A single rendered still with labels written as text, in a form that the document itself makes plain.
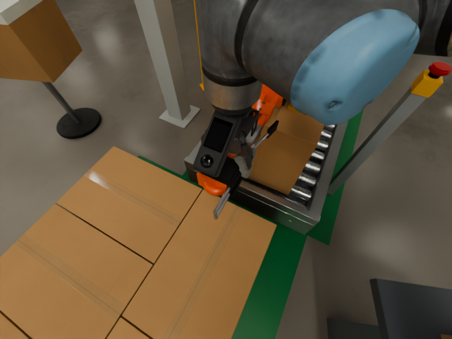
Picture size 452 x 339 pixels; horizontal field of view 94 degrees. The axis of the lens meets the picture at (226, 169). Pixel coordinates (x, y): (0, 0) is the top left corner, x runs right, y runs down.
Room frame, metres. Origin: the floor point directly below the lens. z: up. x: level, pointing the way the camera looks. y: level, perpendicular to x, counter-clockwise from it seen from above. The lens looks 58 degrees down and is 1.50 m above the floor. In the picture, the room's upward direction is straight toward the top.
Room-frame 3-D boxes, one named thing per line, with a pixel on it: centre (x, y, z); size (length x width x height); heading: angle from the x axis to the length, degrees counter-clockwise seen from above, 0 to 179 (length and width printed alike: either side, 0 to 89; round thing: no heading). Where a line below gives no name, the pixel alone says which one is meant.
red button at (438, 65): (0.75, -0.81, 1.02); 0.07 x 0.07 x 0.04
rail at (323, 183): (1.36, -0.93, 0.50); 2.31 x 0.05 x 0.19; 152
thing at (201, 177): (0.26, 0.01, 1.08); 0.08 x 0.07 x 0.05; 153
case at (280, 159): (0.81, -0.26, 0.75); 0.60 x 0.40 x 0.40; 153
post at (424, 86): (0.75, -0.81, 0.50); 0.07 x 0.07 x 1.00; 62
